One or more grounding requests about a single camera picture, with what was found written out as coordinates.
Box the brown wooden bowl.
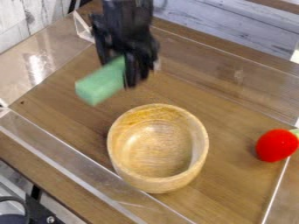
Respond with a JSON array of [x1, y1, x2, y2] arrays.
[[107, 103, 210, 193]]

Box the black cable lower left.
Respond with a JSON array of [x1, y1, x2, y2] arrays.
[[0, 195, 34, 224]]

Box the red strawberry toy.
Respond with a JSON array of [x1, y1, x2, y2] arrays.
[[256, 129, 299, 163]]

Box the clear acrylic corner bracket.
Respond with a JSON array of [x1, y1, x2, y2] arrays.
[[73, 11, 95, 43]]

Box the green rectangular block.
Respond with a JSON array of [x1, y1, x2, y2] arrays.
[[75, 56, 126, 106]]

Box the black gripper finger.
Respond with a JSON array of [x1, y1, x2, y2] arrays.
[[93, 26, 121, 65], [125, 51, 157, 88]]

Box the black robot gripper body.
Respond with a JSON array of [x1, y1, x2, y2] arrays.
[[89, 0, 159, 58]]

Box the black metal table leg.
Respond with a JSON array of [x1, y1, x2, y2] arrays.
[[31, 185, 43, 200]]

